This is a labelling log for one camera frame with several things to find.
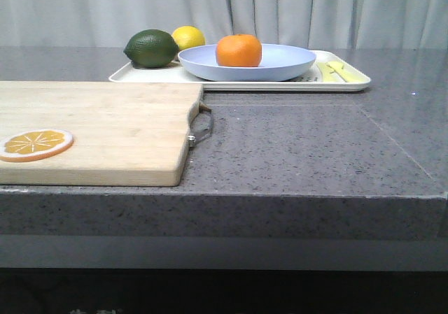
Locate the yellow-green plastic spoon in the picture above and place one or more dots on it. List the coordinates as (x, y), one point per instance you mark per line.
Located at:
(338, 67)

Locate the orange slice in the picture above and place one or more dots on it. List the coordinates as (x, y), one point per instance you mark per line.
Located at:
(34, 145)

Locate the light blue plate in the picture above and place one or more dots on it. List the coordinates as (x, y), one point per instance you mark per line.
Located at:
(278, 63)

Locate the orange fruit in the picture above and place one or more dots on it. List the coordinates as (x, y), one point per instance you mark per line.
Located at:
(239, 50)

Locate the wooden cutting board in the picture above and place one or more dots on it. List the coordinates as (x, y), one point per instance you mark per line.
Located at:
(125, 134)

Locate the yellow lemon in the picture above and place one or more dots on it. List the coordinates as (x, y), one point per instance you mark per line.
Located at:
(188, 37)

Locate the metal cutting board handle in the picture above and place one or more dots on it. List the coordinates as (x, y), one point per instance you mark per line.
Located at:
(202, 126)

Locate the yellow-green plastic knife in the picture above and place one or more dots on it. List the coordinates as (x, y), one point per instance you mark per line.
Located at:
(327, 73)

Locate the green lime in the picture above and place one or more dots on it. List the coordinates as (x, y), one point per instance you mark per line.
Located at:
(151, 48)

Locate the grey curtain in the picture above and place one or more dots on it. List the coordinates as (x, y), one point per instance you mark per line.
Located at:
(307, 23)

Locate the white rectangular tray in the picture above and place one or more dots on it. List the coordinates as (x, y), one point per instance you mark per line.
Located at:
(311, 81)

